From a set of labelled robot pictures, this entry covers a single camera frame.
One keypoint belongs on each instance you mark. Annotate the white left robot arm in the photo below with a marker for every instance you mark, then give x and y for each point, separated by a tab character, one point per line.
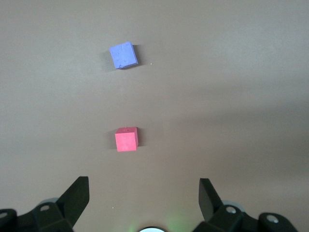
151	230

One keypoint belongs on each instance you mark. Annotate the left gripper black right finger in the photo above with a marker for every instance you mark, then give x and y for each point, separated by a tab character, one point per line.
207	200

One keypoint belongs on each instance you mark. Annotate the purple-blue foam cube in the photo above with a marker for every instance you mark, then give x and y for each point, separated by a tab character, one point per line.
123	56

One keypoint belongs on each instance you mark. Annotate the pink-red foam cube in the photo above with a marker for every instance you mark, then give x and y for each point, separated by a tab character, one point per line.
125	142

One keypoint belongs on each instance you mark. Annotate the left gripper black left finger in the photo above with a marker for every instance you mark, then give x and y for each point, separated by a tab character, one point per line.
72	198

